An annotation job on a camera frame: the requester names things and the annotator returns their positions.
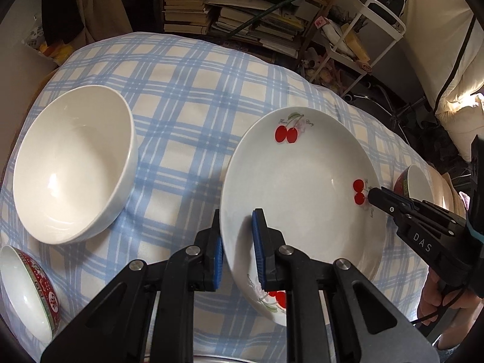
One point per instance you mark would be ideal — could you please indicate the wooden bookshelf with books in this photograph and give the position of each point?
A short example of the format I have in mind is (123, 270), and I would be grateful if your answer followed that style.
(266, 28)

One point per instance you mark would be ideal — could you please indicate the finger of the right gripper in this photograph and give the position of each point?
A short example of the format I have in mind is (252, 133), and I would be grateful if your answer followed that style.
(424, 214)

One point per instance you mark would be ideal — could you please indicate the cream padded chair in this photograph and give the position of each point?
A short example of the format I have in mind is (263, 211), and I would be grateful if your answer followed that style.
(444, 45)

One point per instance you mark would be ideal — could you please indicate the small cherry plate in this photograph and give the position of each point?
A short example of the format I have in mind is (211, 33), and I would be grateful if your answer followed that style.
(311, 178)

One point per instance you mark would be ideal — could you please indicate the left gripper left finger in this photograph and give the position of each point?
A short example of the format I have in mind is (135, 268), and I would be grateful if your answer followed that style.
(146, 310)

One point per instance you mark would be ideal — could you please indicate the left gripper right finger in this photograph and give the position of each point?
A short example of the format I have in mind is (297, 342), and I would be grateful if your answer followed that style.
(333, 312)

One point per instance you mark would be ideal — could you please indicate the white rolling cart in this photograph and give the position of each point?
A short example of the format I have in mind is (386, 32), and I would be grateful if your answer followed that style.
(347, 59)

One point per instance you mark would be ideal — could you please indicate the large white bowl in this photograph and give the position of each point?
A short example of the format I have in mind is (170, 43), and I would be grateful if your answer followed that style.
(76, 166)

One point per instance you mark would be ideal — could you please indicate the large red patterned bowl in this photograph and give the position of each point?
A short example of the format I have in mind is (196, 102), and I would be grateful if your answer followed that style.
(412, 183)

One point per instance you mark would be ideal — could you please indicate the small red patterned bowl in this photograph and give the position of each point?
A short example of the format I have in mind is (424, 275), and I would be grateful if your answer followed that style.
(30, 293)

